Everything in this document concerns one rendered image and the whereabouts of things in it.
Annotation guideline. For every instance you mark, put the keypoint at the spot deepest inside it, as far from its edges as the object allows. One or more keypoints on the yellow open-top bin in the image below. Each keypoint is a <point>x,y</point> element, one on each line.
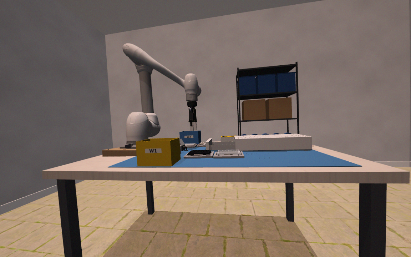
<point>158,152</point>

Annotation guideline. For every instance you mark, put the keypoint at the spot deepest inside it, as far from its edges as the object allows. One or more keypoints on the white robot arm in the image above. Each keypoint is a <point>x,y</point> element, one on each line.
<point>142,125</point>

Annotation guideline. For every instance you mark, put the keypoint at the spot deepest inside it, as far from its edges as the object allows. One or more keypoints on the black assay plate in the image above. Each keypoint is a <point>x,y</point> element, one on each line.
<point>199,152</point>

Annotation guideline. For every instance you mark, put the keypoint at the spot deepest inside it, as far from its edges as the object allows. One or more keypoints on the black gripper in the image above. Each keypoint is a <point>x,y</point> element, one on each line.
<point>192,115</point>

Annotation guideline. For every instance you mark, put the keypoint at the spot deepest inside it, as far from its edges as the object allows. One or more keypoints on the blue bench mat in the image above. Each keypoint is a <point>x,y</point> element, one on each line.
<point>291,158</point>

